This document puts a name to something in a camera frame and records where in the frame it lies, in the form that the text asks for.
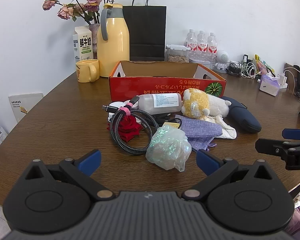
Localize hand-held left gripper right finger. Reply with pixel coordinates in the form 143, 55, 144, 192
183, 149, 274, 201

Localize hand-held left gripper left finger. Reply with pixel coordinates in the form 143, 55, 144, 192
25, 149, 115, 201

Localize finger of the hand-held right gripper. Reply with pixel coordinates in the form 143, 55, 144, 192
282, 128, 300, 141
255, 138, 294, 159

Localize purple linen pouch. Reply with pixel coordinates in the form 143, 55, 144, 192
175, 114, 223, 153

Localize white cloth pouch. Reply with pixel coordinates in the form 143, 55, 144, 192
203, 115, 238, 140

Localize dark blue soft case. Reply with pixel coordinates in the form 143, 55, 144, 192
221, 95, 262, 133

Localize iridescent plastic wrap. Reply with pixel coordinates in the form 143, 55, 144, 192
145, 127, 192, 173

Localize braided charging cable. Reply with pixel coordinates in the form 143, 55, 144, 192
102, 96, 159, 156

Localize red rose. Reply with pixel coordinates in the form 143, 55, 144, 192
107, 115, 144, 143

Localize yellow and white plush toy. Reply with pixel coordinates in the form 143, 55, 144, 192
181, 88, 232, 119

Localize black cable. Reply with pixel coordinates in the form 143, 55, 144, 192
140, 113, 183, 131

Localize white ribbed bottle cap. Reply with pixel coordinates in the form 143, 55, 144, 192
109, 101, 130, 111

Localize clear plastic bottle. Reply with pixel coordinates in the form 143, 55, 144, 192
137, 93, 183, 116

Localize red cardboard box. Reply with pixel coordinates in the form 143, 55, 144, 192
109, 60, 227, 101

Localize brown cardboard stand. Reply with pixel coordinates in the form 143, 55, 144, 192
283, 63, 300, 103

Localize white charger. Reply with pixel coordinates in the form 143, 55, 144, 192
279, 73, 288, 89

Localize purple tissue pack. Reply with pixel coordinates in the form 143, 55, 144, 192
259, 74, 281, 97

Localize colourful snack packet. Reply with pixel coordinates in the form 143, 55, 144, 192
255, 54, 276, 77

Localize yellow mug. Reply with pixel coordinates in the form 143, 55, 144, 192
75, 59, 100, 83

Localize white robot toy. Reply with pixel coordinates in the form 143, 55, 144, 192
215, 50, 231, 74

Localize clear container with nuts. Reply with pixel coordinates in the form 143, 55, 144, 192
166, 44, 190, 63

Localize yellow thermos jug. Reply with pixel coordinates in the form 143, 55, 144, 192
97, 3, 130, 78

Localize white milk carton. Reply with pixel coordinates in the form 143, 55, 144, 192
73, 26, 94, 63

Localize pink glass vase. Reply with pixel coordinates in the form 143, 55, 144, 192
88, 23, 101, 53

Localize black paper bag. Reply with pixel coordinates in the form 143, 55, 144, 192
122, 0, 167, 62

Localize tangled white cables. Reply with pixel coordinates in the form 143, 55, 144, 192
240, 62, 258, 79

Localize white wall panel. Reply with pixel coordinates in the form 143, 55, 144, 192
8, 93, 44, 124

